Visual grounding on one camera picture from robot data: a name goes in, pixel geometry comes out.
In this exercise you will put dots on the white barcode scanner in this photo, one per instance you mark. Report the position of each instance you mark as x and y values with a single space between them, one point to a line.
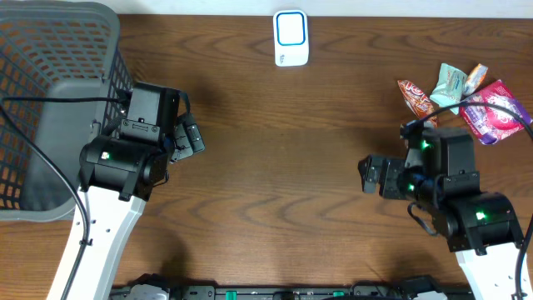
291 38

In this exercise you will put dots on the teal tissue pack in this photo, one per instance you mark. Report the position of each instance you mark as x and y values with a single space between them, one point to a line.
449 87

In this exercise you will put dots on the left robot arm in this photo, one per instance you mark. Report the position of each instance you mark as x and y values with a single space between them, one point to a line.
118 171

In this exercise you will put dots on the red purple snack packet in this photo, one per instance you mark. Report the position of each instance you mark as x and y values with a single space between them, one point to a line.
491 125

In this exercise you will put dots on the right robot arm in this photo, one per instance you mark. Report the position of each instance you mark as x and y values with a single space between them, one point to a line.
438 175

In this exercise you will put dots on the dark grey plastic basket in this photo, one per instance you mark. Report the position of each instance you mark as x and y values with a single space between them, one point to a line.
61 69

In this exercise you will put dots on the small orange tissue pack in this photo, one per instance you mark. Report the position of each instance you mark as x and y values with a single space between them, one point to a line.
474 79

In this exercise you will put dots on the orange brown snack packet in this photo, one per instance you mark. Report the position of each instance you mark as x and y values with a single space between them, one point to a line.
415 99

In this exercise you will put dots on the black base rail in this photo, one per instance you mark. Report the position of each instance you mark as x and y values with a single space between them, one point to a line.
150 286

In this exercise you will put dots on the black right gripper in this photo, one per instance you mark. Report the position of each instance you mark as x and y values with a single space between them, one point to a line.
391 167

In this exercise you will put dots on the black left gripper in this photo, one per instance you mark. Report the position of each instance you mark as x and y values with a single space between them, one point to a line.
190 136

